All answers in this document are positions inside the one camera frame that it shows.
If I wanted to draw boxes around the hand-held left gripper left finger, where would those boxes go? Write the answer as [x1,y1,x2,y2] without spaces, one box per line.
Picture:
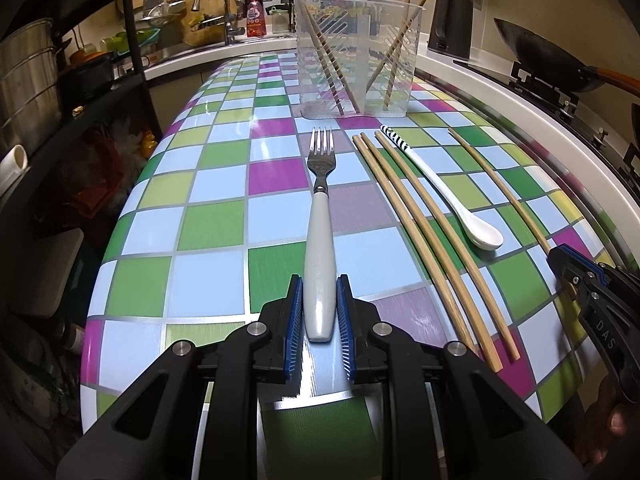
[55,274,306,480]

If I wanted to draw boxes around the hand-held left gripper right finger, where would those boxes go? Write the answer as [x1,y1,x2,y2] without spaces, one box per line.
[336,274,586,480]

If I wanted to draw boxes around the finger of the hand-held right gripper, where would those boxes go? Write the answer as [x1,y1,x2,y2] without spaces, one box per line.
[546,244,601,291]
[599,265,640,294]

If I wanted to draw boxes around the white-handled metal fork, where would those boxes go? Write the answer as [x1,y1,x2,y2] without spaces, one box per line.
[302,127,337,343]

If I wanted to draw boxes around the white ceramic spoon striped handle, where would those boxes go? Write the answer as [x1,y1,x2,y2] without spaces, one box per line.
[380,125,504,251]

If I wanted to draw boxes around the clear plastic utensil holder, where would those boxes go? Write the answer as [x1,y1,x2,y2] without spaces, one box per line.
[290,0,426,118]

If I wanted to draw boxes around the person's right hand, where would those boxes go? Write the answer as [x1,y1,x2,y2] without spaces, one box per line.
[575,379,640,466]

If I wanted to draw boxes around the black gas stove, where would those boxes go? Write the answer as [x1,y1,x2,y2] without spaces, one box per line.
[452,57,640,186]

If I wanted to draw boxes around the grey flat board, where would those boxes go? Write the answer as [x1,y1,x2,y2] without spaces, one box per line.
[10,227,86,318]

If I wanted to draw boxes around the black electric kettle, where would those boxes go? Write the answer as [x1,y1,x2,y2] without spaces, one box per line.
[426,0,473,60]

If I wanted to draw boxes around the steel kitchen sink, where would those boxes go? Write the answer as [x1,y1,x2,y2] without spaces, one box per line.
[145,35,296,61]

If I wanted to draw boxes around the clear jar green lid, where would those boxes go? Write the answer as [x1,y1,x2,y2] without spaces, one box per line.
[270,5,292,35]

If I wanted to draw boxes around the red dish soap bottle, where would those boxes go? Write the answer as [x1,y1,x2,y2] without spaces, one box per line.
[245,0,267,38]

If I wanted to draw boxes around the wooden cutting board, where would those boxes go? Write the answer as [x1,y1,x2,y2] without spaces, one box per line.
[182,0,236,46]

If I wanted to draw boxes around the chrome kitchen faucet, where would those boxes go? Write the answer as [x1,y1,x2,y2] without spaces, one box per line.
[192,0,238,46]

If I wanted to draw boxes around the white plastic pipe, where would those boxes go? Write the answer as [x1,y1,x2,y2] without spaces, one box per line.
[0,145,28,196]

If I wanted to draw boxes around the black pot orange lid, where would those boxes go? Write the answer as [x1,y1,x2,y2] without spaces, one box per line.
[70,50,118,91]

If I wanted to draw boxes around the green plastic bowls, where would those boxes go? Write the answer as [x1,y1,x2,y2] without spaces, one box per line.
[100,27,161,53]

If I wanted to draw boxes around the black metal shelf rack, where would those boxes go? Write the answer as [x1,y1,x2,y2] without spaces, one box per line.
[0,0,166,281]

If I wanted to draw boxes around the large steel stockpot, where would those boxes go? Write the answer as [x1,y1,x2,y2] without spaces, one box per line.
[0,17,63,146]

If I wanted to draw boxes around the black wok orange handle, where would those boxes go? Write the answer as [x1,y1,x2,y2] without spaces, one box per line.
[494,17,640,98]

